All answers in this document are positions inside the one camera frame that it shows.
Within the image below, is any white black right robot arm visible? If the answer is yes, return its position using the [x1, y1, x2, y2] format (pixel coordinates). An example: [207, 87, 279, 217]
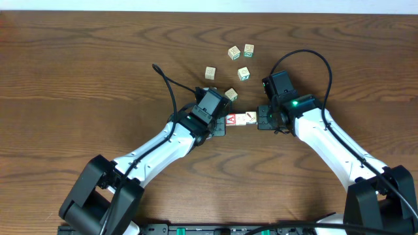
[257, 95, 417, 234]

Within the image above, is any red number 8 wooden block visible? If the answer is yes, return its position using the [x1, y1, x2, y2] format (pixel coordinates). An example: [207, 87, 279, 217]
[204, 67, 216, 80]

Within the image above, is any letter B wooden block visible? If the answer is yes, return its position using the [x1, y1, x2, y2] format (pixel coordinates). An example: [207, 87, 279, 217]
[228, 46, 241, 60]

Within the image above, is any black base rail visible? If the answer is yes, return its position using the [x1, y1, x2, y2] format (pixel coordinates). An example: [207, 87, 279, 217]
[57, 223, 319, 235]

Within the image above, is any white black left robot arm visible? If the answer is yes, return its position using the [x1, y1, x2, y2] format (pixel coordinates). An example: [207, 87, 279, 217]
[59, 105, 229, 234]

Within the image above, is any yellow blue letter K block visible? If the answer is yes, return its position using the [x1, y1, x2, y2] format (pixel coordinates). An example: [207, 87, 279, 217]
[246, 112, 257, 125]

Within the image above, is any green trimmed wooden block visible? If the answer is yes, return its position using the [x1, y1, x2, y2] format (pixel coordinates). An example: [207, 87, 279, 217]
[225, 88, 238, 102]

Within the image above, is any green letter Z wooden block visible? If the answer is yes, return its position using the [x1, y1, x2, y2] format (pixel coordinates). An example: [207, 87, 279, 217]
[244, 44, 255, 57]

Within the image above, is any red letter A wooden block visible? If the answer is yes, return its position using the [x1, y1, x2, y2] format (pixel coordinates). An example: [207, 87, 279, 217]
[225, 114, 236, 126]

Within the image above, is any yellow wooden block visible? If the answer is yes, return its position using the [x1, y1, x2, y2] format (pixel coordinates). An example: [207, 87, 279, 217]
[235, 114, 247, 125]

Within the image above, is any wooden block green side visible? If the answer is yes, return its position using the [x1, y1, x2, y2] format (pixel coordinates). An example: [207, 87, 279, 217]
[238, 67, 251, 81]

